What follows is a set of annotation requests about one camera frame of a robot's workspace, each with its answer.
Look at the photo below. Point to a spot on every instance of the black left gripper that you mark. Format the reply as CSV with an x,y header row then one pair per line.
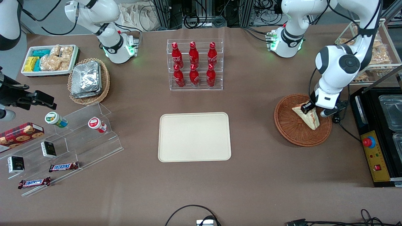
x,y
308,106

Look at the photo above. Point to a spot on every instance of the yellow snack packet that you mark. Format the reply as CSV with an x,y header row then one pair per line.
x,y
30,63

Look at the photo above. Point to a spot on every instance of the clear acrylic stepped stand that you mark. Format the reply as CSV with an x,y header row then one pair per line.
x,y
88,147

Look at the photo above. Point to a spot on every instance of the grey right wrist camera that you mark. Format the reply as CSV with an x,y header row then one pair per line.
x,y
7,115

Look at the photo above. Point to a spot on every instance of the small black box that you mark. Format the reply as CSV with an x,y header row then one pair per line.
x,y
48,149
15,164

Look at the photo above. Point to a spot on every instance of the red lid yogurt cup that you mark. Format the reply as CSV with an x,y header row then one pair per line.
x,y
95,123

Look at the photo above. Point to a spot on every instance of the cream rectangular tray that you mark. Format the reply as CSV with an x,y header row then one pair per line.
x,y
194,138

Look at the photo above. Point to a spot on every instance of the brown round wicker basket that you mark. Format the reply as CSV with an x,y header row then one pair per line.
x,y
289,128

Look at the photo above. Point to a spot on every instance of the triangular sandwich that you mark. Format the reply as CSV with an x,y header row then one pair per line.
x,y
309,119

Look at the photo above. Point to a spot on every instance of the light oval wicker basket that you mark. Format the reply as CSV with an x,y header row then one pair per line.
x,y
105,84

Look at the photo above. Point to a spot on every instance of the silver foil pack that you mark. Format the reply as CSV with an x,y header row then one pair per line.
x,y
86,77
99,91

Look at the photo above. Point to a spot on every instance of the clear puffed snack bag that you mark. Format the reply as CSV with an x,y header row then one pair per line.
x,y
64,66
55,50
66,53
50,63

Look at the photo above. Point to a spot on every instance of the snickers bar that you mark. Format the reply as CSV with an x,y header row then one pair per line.
x,y
63,167
34,183

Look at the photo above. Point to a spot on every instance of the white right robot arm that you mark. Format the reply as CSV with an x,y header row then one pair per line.
x,y
106,18

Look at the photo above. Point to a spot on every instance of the black sealing machine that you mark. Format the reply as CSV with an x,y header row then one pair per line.
x,y
375,163

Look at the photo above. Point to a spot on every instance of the grey metal bar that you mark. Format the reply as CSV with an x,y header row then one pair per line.
x,y
384,77

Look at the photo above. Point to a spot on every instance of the clear plastic container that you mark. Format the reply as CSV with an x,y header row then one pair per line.
x,y
392,111
398,144

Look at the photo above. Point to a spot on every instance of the red tartan cookie box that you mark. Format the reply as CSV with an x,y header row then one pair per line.
x,y
19,136

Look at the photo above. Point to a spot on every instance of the small silver device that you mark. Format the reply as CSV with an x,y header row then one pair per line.
x,y
204,223

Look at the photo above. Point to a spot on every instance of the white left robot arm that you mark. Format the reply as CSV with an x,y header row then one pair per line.
x,y
336,62

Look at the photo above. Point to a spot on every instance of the clear cracker bag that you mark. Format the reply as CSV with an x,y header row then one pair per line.
x,y
361,76
345,41
377,40
380,58

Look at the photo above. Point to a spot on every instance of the teal snack packet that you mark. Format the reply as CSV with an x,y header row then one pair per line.
x,y
40,52
37,66

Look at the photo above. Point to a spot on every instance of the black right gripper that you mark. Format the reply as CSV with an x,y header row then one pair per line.
x,y
12,94

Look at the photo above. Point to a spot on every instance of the white rectangular snack tray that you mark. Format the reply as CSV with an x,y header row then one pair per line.
x,y
28,73

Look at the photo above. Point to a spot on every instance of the cream cloth bag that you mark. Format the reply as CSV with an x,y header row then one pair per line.
x,y
138,15

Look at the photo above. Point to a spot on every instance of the clear acrylic bottle rack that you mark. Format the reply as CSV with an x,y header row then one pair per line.
x,y
201,89

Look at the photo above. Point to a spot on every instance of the green lid yogurt cup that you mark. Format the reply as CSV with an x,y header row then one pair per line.
x,y
53,118

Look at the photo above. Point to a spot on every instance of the red cola bottle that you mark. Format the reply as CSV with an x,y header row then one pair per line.
x,y
212,54
193,54
194,78
179,78
176,55
211,78

